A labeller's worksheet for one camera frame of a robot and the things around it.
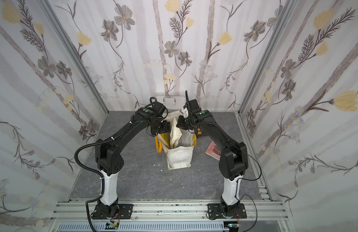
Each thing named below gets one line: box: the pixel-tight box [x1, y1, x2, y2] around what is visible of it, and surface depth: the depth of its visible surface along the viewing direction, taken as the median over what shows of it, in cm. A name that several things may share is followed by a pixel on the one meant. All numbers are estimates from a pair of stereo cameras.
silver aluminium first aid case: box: [154, 94, 186, 110], surface depth 109 cm
